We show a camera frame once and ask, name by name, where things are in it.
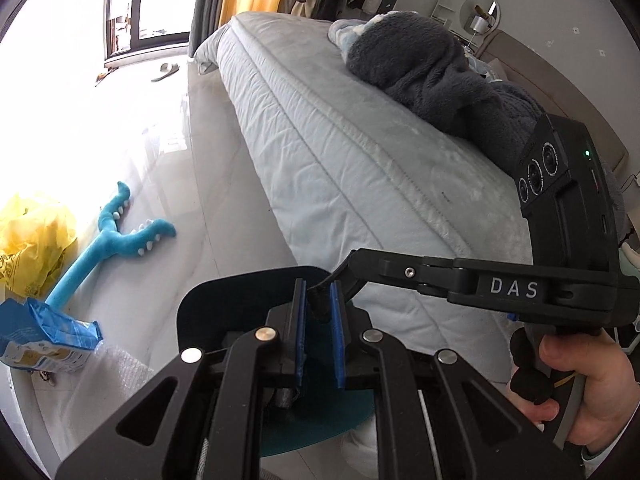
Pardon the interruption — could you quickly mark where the grey slipper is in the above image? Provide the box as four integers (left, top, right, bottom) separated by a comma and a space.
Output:
150, 62, 181, 83

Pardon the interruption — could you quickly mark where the dark grey fleece blanket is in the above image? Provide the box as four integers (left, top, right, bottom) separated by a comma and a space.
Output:
345, 12, 632, 241

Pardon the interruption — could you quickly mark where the white shelf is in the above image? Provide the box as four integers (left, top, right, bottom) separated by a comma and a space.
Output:
431, 0, 469, 26

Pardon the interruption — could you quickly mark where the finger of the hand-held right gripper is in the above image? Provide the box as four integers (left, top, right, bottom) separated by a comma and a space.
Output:
306, 249, 454, 322

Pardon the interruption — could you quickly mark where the blue cartoon tissue packet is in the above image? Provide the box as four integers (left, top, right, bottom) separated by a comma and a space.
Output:
0, 296, 104, 375

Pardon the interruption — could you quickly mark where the yellow plastic bag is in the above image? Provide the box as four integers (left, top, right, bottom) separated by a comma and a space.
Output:
0, 192, 79, 299

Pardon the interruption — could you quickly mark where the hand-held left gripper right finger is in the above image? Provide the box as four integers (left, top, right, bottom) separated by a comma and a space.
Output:
332, 280, 584, 480

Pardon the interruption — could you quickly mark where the light grey bed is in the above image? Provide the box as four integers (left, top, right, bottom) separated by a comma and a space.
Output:
192, 10, 632, 313

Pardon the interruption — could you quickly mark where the person's right hand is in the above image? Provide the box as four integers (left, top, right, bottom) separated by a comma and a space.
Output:
506, 331, 634, 456

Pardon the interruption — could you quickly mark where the grey curtain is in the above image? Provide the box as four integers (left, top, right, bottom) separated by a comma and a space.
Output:
189, 0, 231, 59

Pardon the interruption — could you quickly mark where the blue white patterned blanket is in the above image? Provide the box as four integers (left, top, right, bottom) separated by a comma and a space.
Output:
327, 14, 397, 57

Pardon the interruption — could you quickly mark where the dark window frame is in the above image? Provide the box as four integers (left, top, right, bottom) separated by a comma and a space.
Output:
102, 0, 194, 69

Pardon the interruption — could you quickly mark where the silver table lamp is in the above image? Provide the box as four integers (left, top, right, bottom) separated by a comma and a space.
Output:
467, 2, 501, 36

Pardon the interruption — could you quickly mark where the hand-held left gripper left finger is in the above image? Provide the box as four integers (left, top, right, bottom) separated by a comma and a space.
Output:
55, 279, 307, 480

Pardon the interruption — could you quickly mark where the round white mirror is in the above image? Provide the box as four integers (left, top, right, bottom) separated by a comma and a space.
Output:
459, 0, 501, 36

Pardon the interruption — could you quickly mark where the blue plush toy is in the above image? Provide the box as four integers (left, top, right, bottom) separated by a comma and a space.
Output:
44, 181, 177, 309

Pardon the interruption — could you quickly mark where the clear bubble wrap bag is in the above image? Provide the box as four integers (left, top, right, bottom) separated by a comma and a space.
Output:
50, 342, 157, 461

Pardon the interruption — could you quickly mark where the beige headboard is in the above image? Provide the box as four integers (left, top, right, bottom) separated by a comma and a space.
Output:
477, 30, 632, 172

